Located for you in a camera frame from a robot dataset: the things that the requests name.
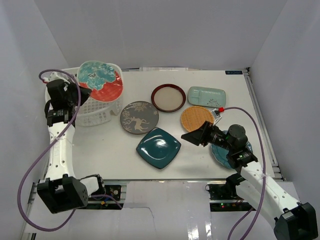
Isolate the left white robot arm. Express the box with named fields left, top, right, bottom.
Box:
left=37, top=79, right=106, bottom=214

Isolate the aluminium frame rail right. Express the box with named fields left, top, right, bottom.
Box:
left=243, top=67, right=285, bottom=181

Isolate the dark teal square plate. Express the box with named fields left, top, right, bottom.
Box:
left=136, top=127, right=181, bottom=170

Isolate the blue label sticker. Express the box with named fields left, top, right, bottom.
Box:
left=225, top=70, right=243, bottom=75

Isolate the dark red rimmed round plate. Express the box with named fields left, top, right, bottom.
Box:
left=151, top=83, right=186, bottom=113

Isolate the orange woven round plate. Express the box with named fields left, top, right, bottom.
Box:
left=180, top=106, right=215, bottom=132

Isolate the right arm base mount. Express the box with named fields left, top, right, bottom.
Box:
left=205, top=173, right=252, bottom=212

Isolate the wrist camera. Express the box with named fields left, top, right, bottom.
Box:
left=210, top=107, right=225, bottom=125
left=40, top=71, right=69, bottom=84

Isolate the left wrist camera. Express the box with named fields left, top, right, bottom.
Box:
left=40, top=71, right=69, bottom=84

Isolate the light green rectangular plate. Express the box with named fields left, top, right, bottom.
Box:
left=187, top=86, right=227, bottom=108

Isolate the white plastic dish bin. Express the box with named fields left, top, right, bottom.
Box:
left=63, top=63, right=124, bottom=127

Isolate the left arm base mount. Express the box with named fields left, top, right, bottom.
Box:
left=86, top=183, right=128, bottom=211

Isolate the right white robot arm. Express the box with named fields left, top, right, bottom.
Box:
left=181, top=121, right=319, bottom=240

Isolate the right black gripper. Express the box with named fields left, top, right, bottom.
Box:
left=181, top=121, right=234, bottom=152

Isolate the red and teal floral plate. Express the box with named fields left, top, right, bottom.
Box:
left=76, top=60, right=124, bottom=103

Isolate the grey reindeer plate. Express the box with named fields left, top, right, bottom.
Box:
left=120, top=101, right=160, bottom=135

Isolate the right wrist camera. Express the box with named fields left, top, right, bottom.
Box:
left=210, top=107, right=225, bottom=125

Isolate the teal scalloped round plate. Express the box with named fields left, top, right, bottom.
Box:
left=209, top=139, right=254, bottom=170

